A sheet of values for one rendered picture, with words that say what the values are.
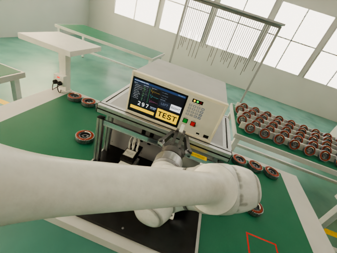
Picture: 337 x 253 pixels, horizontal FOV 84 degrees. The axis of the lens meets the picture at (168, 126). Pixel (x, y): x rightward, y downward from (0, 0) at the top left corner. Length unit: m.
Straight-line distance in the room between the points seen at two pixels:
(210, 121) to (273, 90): 6.77
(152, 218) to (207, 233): 0.62
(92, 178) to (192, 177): 0.14
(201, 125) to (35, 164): 0.73
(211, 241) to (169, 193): 0.79
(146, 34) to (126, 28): 0.78
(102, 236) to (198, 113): 0.65
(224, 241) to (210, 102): 0.66
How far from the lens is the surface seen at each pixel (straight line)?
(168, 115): 0.86
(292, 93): 7.77
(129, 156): 0.96
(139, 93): 0.87
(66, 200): 0.22
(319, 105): 8.23
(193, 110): 0.83
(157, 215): 0.44
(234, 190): 0.41
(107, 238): 0.92
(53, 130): 1.39
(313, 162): 2.33
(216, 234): 1.07
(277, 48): 7.28
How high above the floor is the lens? 1.57
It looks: 31 degrees down
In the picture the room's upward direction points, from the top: 18 degrees clockwise
